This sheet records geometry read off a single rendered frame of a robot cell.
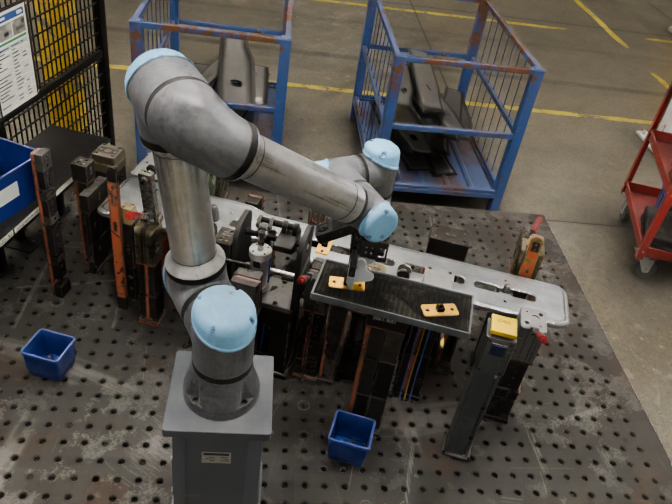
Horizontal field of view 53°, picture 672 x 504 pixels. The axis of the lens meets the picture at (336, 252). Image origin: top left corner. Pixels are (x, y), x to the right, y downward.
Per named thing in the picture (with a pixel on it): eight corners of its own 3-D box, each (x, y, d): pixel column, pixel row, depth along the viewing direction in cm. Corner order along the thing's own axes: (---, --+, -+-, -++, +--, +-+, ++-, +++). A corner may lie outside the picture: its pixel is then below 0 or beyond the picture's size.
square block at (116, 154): (132, 238, 232) (126, 147, 211) (121, 251, 226) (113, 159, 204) (110, 232, 233) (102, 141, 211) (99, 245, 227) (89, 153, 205)
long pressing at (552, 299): (566, 283, 197) (567, 279, 196) (570, 334, 179) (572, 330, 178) (128, 176, 211) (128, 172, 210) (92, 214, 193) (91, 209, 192)
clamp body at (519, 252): (514, 318, 226) (549, 232, 204) (513, 348, 214) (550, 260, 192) (483, 310, 227) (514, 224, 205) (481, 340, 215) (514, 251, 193)
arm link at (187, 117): (198, 99, 88) (415, 209, 122) (172, 65, 95) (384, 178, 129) (153, 170, 91) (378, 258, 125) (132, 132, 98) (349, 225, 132)
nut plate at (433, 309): (454, 304, 156) (455, 300, 155) (459, 315, 153) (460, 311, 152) (420, 305, 154) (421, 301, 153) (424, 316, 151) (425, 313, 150)
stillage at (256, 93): (172, 95, 478) (169, -45, 420) (283, 107, 486) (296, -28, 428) (137, 184, 383) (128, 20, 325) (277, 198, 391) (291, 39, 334)
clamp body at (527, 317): (512, 399, 197) (552, 309, 175) (511, 429, 188) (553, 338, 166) (479, 391, 198) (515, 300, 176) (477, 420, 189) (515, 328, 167)
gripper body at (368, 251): (384, 266, 148) (394, 221, 140) (346, 260, 147) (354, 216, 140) (384, 245, 154) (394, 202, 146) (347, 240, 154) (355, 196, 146)
